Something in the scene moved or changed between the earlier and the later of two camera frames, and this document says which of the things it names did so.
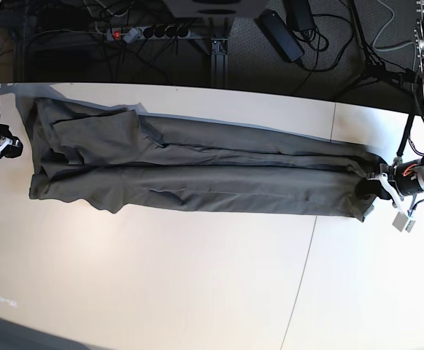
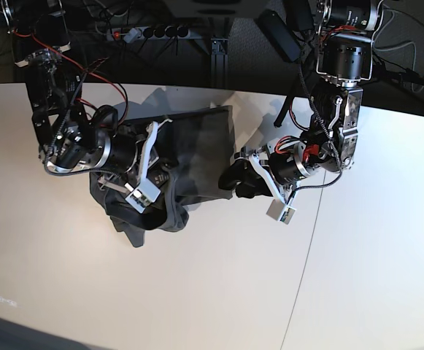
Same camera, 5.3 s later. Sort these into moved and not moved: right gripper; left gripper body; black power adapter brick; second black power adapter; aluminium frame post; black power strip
Moved: left gripper body; right gripper
Not moved: second black power adapter; aluminium frame post; black power strip; black power adapter brick
